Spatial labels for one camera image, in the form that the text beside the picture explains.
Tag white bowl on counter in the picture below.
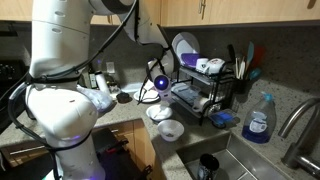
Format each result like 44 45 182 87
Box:
145 104 174 122

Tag small white bowl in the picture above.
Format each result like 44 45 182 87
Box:
156 119 185 143

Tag purple bowl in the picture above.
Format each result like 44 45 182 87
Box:
180 52 201 69

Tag blue dish soap bottle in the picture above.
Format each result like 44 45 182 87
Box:
241 91 278 145

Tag flat white plate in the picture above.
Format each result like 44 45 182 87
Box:
133 87 161 104

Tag pale plastic lid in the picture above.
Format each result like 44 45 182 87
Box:
172 82 189 93

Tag white flat tray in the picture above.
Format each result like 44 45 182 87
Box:
120 82 144 94

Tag grey drip tray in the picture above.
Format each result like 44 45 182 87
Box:
169 89 204 118

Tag small black lid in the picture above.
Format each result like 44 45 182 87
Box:
115 92 132 104

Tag plain white mug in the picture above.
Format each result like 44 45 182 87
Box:
195 57 210 73
193 96 210 113

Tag wooden base cabinet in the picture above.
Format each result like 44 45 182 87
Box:
0 118 158 180

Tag large white dinner plate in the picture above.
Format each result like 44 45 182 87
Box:
170 31 201 68

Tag clear plastic bag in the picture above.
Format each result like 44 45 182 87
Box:
78 84 114 114

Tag white bottle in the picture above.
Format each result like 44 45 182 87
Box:
94 70 110 94

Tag white mug red print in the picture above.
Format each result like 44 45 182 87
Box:
204 57 227 75

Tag blue sponge in holder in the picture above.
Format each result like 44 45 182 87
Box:
209 108 241 129

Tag dark glass bottle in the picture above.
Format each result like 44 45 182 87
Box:
87 64 98 90

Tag black spatula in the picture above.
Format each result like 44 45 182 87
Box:
227 43 238 79

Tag black robot stand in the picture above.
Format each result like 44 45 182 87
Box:
91 128 154 180

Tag black utensil holder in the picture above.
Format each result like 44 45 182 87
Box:
233 77 253 95

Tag white utensil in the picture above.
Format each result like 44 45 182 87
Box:
239 56 247 80

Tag black cup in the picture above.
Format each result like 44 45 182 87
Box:
196 153 220 180

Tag small teal spoon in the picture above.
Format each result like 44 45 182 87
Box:
249 68 263 81

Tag teal spatula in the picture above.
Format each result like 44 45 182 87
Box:
246 41 255 79

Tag red spatula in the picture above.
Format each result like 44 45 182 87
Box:
251 44 266 71

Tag stainless steel sink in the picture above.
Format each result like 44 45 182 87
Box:
175 131 291 180

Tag black stove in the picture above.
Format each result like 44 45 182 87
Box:
0 59 31 131

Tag steel kitchen faucet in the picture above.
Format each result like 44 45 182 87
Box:
277 96 320 179

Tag white wall outlet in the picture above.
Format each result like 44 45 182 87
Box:
105 61 116 74

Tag black wire dish rack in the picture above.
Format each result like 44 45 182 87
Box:
168 63 236 127

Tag metal cabinet handle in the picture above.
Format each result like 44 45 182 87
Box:
198 0 207 20

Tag wooden wall cabinets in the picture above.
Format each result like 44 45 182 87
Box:
0 0 320 28

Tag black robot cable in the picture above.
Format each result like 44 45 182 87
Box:
6 0 174 180

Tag metal drawer handle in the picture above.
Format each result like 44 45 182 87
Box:
9 146 43 156

